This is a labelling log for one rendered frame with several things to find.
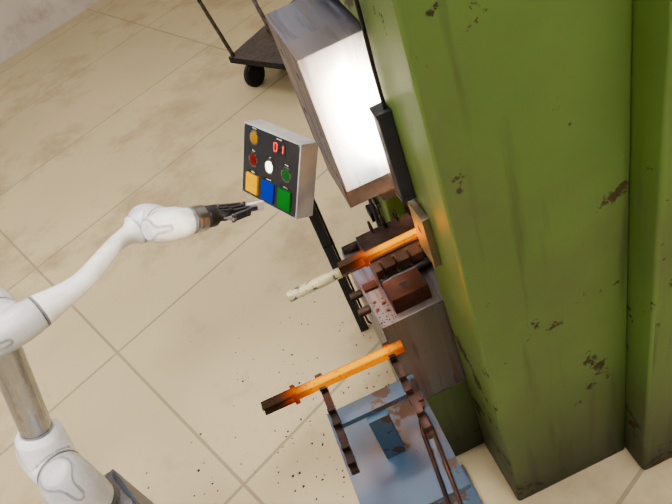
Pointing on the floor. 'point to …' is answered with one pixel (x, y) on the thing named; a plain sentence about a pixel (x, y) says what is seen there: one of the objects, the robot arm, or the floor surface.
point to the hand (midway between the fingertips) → (255, 206)
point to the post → (336, 266)
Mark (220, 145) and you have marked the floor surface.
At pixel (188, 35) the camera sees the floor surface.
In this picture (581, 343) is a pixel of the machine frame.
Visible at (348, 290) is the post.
